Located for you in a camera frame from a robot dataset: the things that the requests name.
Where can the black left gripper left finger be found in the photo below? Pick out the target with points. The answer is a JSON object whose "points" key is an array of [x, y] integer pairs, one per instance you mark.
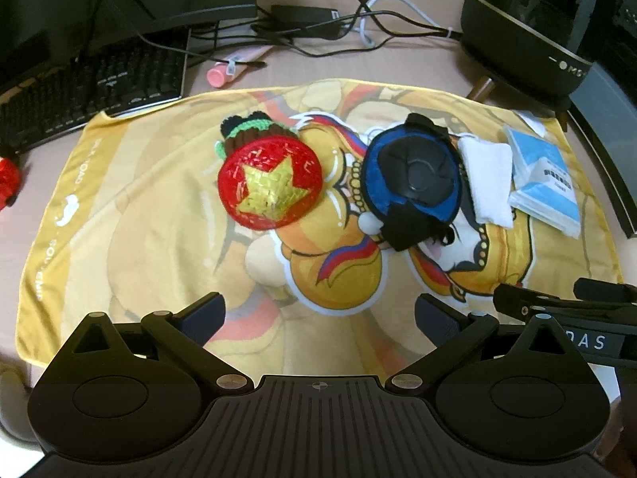
{"points": [[181, 338]]}

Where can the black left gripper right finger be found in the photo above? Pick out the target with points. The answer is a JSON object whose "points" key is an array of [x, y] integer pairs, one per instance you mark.
{"points": [[458, 340]]}

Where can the white wipe cloth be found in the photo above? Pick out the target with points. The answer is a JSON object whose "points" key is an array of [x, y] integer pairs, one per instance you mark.
{"points": [[489, 169]]}

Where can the red star crochet container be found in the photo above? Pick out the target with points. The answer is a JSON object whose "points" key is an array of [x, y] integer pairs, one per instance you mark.
{"points": [[269, 178]]}

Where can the blue white tissue pack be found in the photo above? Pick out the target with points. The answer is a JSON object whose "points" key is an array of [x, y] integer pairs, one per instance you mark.
{"points": [[543, 188]]}

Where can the yellow printed cloth mat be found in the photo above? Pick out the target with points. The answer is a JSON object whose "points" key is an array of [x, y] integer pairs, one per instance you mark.
{"points": [[135, 224]]}

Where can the red toy figure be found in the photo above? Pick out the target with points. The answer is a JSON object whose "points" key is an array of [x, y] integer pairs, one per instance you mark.
{"points": [[10, 182]]}

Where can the pink tube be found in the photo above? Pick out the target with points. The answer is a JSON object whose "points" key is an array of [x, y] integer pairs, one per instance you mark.
{"points": [[234, 64]]}

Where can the black keyboard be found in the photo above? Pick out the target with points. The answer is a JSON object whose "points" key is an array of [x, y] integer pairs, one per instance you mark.
{"points": [[125, 77]]}

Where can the black round humidifier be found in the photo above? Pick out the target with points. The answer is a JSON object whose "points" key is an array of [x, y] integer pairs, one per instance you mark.
{"points": [[546, 48]]}

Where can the black power adapter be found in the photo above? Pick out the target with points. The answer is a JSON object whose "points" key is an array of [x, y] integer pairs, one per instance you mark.
{"points": [[305, 22]]}

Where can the black computer monitor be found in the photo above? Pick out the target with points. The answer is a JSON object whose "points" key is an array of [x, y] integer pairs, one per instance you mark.
{"points": [[39, 34]]}

